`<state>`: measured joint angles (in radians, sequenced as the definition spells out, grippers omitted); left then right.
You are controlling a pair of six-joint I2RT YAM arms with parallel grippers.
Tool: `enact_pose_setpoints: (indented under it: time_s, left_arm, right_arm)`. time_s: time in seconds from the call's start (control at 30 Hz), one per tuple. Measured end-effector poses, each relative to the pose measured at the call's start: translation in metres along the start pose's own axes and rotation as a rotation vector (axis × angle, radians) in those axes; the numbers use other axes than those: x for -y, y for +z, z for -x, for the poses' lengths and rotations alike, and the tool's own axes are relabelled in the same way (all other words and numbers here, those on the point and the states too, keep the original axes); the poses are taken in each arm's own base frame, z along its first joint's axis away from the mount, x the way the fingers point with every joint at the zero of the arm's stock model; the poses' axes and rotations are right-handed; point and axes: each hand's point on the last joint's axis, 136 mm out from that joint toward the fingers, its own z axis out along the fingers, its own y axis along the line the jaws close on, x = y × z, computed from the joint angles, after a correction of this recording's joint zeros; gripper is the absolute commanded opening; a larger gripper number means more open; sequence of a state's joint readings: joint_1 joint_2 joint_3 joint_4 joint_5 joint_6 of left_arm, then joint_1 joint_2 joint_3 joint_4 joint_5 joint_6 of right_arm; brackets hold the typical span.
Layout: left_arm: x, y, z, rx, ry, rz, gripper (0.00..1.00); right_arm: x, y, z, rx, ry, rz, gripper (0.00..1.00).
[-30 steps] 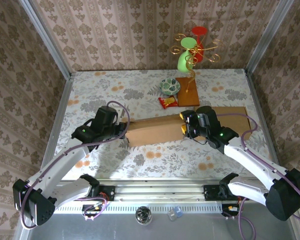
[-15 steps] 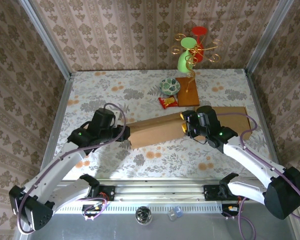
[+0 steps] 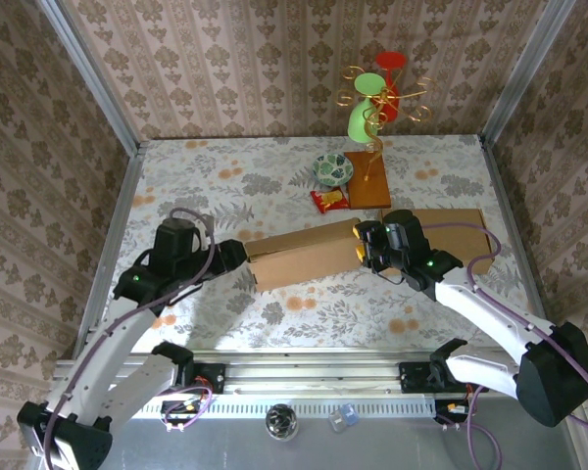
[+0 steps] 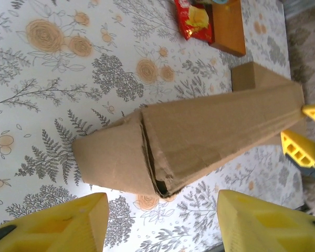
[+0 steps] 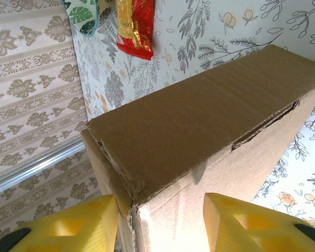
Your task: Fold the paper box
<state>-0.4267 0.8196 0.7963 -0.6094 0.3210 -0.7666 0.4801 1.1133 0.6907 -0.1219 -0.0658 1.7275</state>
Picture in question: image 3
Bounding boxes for brown cardboard mailer box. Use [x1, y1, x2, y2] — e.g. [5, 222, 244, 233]
[380, 208, 502, 275]
[244, 217, 368, 294]

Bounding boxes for small clear blue box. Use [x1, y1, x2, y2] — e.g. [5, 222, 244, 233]
[326, 402, 359, 434]

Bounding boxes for red snack packet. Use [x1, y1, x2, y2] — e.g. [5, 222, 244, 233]
[310, 188, 350, 214]

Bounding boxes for green leaf pattern bowl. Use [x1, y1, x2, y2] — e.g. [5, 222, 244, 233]
[312, 152, 355, 187]

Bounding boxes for floral tablecloth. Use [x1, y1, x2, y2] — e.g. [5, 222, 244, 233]
[95, 135, 545, 352]

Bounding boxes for green vase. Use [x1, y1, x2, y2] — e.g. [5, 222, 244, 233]
[347, 71, 384, 142]

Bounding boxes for shiny metal cup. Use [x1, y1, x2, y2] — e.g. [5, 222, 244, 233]
[265, 403, 300, 443]

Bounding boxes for red vase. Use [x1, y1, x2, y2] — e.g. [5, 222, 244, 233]
[374, 51, 408, 122]

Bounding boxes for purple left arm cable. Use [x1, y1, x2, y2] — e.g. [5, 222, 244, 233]
[41, 207, 217, 470]

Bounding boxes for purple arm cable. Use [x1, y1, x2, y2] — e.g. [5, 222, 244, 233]
[41, 207, 217, 470]
[418, 222, 588, 470]

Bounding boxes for gold wire stand wooden base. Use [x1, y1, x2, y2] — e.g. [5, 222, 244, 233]
[333, 65, 438, 210]

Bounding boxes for aluminium table side rail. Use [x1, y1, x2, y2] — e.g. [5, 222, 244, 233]
[478, 135, 572, 357]
[72, 144, 146, 361]

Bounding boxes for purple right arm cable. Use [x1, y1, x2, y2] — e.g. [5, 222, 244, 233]
[418, 222, 588, 470]

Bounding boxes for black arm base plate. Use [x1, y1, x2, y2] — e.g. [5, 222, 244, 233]
[175, 361, 226, 396]
[398, 360, 471, 396]

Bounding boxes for aluminium mounting rail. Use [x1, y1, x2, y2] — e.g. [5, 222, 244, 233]
[48, 350, 587, 396]

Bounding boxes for white slotted cable duct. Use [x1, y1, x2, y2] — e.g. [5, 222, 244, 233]
[126, 394, 435, 418]

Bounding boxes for black connector bracket with wires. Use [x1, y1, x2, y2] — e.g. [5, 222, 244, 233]
[433, 399, 474, 432]
[160, 399, 213, 435]

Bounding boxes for aluminium frame post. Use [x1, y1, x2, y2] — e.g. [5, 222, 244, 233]
[35, 0, 142, 157]
[480, 0, 579, 146]

